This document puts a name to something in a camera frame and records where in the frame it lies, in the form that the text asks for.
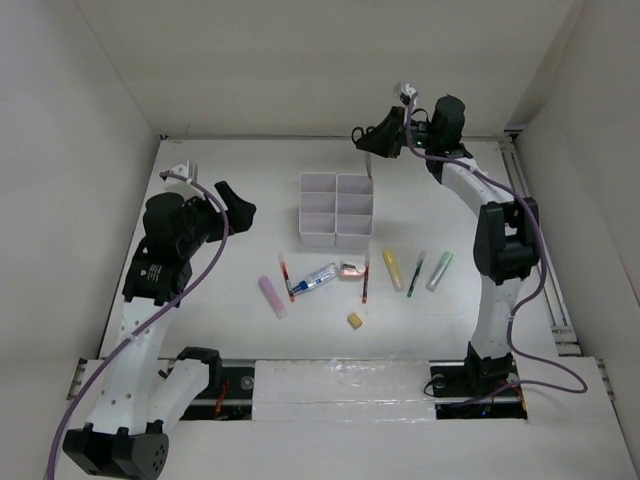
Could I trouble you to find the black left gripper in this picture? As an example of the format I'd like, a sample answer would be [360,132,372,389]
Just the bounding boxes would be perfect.
[178,181,255,257]

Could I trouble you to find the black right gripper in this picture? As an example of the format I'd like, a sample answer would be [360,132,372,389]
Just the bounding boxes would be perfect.
[356,106,439,159]

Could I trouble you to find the black handled scissors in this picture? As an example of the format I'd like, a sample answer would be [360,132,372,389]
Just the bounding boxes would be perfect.
[351,125,374,181]

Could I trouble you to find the purple highlighter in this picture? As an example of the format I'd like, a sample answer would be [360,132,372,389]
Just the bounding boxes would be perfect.
[258,276,287,319]

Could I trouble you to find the yellow highlighter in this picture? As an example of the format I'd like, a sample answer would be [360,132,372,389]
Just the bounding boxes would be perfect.
[382,248,404,292]

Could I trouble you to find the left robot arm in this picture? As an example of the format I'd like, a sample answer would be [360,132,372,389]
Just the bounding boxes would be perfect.
[55,181,257,479]

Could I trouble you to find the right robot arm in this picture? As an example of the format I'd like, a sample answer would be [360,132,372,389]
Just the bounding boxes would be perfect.
[351,95,540,398]

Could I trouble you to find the white right organizer bin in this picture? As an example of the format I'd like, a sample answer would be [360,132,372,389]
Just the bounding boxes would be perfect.
[335,174,374,249]

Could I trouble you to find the red pen left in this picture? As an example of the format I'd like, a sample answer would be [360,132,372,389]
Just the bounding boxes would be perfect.
[278,253,295,303]

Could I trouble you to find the red pen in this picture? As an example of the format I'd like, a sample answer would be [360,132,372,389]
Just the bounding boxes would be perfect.
[361,250,371,304]
[278,253,295,303]

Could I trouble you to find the clear blue glue bottle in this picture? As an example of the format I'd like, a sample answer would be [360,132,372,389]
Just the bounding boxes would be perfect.
[292,263,339,295]

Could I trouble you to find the green pen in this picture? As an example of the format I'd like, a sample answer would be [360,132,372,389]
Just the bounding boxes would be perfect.
[406,250,426,298]

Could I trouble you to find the red pen right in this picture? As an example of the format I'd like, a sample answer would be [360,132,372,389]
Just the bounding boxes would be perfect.
[361,250,371,304]

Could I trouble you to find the pink white stapler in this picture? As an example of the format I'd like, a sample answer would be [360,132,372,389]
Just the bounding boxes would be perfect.
[339,261,366,281]

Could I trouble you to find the green highlighter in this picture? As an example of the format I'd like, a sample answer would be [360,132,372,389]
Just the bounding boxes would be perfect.
[426,251,454,292]

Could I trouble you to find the yellow eraser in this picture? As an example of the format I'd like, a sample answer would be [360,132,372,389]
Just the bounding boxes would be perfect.
[347,313,363,330]

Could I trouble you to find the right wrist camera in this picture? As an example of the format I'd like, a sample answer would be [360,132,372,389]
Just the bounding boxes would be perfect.
[394,81,417,105]

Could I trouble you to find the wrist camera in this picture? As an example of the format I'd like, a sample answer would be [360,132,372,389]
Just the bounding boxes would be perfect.
[394,81,417,105]
[169,160,198,183]

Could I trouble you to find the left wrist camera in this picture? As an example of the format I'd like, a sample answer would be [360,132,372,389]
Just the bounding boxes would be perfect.
[169,160,198,183]

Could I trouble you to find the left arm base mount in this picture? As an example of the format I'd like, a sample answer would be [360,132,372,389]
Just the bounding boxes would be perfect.
[157,347,256,421]

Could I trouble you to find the metal front rail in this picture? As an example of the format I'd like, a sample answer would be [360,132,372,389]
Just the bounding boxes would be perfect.
[227,357,610,413]

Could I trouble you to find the metal rail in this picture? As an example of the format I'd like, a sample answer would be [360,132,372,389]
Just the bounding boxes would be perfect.
[227,357,610,413]
[499,130,583,357]

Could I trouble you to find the metal rail right side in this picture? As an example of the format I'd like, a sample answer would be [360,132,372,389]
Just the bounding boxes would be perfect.
[499,130,583,357]

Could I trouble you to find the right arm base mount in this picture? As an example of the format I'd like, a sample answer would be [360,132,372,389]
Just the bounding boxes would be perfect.
[423,345,528,420]

